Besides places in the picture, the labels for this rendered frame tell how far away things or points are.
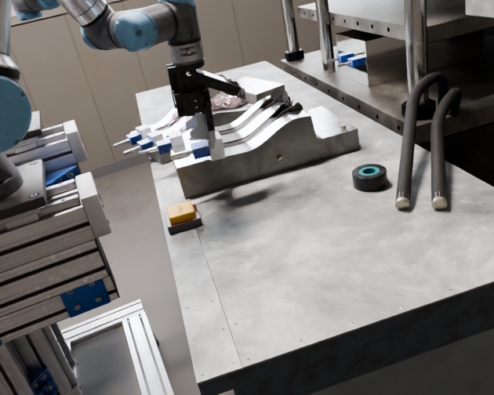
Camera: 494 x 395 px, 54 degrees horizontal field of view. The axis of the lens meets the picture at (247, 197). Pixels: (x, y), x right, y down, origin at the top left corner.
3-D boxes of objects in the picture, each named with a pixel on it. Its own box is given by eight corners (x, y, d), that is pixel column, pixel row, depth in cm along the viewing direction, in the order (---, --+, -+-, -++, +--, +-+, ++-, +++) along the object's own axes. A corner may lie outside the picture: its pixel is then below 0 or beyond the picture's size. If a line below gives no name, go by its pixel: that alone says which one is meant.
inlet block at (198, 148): (174, 170, 120) (169, 150, 117) (172, 162, 124) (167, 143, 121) (225, 157, 122) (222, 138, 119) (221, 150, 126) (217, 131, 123)
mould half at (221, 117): (161, 164, 153) (152, 132, 148) (134, 146, 174) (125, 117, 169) (289, 114, 173) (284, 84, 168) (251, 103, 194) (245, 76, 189)
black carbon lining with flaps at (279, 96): (197, 161, 131) (189, 128, 127) (189, 143, 145) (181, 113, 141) (317, 128, 136) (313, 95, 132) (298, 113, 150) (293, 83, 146)
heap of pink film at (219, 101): (185, 132, 158) (179, 110, 154) (165, 123, 172) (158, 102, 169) (252, 107, 168) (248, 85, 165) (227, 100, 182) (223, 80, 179)
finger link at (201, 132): (193, 153, 119) (184, 115, 116) (216, 147, 120) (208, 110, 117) (194, 155, 116) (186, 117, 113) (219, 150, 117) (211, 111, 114)
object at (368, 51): (368, 87, 188) (365, 41, 180) (339, 74, 211) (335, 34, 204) (483, 56, 194) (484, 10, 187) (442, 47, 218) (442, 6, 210)
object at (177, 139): (142, 164, 139) (136, 147, 136) (141, 158, 143) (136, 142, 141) (187, 152, 141) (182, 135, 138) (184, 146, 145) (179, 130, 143)
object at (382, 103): (414, 145, 148) (413, 126, 145) (281, 70, 263) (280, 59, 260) (646, 77, 160) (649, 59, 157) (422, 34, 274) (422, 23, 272)
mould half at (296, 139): (185, 199, 128) (172, 152, 122) (173, 164, 151) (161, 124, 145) (360, 148, 135) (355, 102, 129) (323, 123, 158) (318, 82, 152)
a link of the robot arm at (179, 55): (197, 35, 113) (205, 41, 106) (201, 55, 115) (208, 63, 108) (166, 41, 111) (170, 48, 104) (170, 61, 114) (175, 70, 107)
